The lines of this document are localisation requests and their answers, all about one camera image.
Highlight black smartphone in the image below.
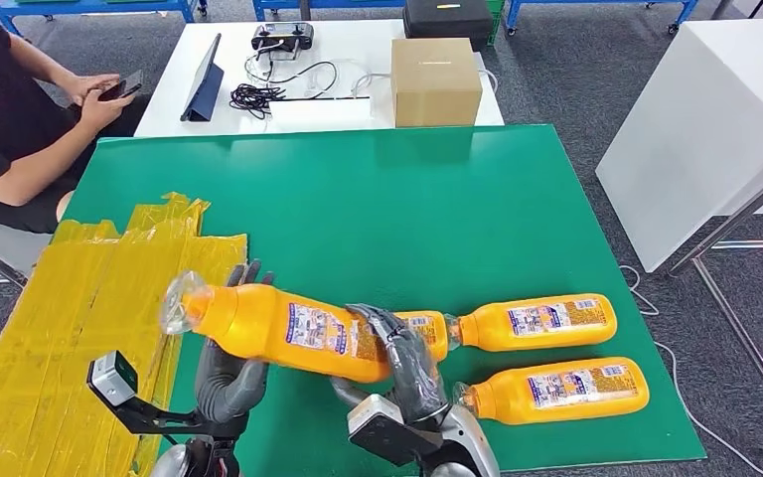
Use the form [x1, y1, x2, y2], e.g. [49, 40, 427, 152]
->
[98, 69, 146, 102]

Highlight blue metal rack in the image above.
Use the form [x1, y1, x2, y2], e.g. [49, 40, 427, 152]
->
[505, 0, 702, 38]
[252, 0, 409, 23]
[0, 0, 211, 24]

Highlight orange detergent bottle clear cap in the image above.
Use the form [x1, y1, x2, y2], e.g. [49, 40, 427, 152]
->
[443, 293, 618, 354]
[159, 269, 399, 386]
[452, 357, 651, 426]
[390, 310, 452, 365]

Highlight person's left hand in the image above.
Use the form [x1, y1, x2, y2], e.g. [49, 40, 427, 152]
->
[62, 72, 123, 106]

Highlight black cable bundle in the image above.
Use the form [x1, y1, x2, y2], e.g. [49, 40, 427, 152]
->
[229, 59, 340, 121]

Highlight green plastic crate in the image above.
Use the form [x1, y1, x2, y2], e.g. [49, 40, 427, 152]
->
[485, 0, 508, 48]

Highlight white cable on desk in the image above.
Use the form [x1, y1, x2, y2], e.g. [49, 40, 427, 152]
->
[352, 68, 500, 98]

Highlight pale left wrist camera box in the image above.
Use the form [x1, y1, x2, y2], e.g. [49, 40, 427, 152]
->
[86, 350, 140, 409]

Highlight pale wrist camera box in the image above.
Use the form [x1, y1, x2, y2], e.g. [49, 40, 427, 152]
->
[86, 350, 140, 409]
[347, 394, 445, 469]

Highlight brown cardboard box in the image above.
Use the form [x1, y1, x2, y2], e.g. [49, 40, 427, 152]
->
[390, 37, 484, 129]

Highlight tablet in blue case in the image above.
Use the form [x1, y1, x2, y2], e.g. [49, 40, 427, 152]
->
[179, 33, 225, 123]

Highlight white desk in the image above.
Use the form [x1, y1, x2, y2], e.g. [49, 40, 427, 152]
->
[133, 19, 507, 139]

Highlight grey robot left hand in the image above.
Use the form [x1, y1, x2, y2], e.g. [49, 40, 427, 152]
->
[194, 258, 274, 426]

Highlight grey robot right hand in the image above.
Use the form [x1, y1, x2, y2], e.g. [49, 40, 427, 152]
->
[328, 302, 452, 426]

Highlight white block table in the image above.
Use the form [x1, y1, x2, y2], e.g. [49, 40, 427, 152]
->
[595, 18, 763, 274]

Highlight black remote controller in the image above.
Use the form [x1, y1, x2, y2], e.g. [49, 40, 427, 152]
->
[250, 22, 315, 54]

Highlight metal stand frame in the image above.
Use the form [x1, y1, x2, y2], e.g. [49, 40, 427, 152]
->
[668, 116, 763, 462]

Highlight person's right hand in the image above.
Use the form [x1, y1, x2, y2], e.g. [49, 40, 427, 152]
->
[78, 88, 136, 133]

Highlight black hard case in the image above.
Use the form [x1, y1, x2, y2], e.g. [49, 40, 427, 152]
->
[402, 0, 496, 52]

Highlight grey chair seat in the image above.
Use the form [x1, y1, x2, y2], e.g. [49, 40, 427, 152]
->
[0, 204, 54, 289]

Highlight white floor cable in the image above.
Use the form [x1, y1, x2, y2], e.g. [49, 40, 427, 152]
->
[620, 264, 763, 477]

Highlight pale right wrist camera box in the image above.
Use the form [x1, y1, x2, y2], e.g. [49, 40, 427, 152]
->
[347, 394, 445, 469]

